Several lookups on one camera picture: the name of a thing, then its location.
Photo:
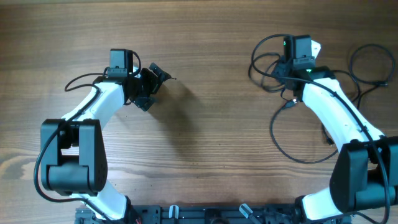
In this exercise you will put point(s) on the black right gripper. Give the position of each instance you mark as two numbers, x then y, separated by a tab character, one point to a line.
280	70

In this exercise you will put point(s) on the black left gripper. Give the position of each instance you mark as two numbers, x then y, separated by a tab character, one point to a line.
155	84

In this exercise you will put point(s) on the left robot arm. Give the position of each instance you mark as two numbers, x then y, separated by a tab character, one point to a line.
72	164

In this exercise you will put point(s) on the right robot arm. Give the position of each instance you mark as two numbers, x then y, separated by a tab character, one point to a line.
365	173

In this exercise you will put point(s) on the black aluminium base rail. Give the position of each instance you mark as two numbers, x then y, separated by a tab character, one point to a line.
268	214

